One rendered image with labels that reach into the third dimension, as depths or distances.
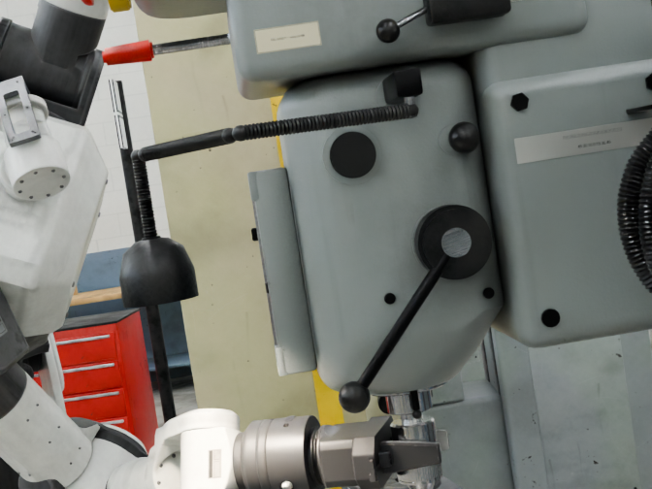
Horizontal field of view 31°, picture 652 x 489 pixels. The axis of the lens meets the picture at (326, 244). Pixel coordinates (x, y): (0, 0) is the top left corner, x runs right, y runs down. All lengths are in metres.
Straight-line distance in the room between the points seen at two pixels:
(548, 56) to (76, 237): 0.64
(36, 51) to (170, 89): 1.36
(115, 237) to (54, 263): 8.84
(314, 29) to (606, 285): 0.37
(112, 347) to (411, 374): 4.62
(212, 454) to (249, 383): 1.69
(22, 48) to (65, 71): 0.06
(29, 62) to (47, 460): 0.52
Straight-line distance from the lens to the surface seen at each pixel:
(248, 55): 1.08
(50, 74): 1.58
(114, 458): 1.49
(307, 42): 1.08
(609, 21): 1.15
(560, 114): 1.11
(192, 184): 2.91
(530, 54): 1.12
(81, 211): 1.47
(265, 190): 1.17
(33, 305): 1.43
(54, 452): 1.45
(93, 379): 5.77
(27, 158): 1.34
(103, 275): 10.27
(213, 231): 2.91
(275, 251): 1.17
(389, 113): 1.02
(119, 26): 10.34
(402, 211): 1.10
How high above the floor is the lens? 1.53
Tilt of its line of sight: 3 degrees down
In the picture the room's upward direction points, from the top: 9 degrees counter-clockwise
